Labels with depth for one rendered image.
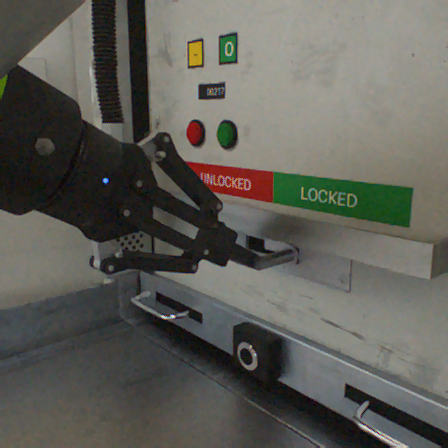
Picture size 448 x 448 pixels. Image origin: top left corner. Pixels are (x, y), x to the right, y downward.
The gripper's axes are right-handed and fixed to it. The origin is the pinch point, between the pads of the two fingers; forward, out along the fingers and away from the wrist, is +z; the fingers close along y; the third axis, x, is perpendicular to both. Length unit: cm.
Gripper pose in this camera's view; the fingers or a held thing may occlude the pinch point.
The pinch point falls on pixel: (228, 249)
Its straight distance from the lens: 48.7
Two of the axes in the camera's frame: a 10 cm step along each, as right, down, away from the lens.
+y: -3.7, 9.2, -1.3
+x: 6.7, 1.7, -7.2
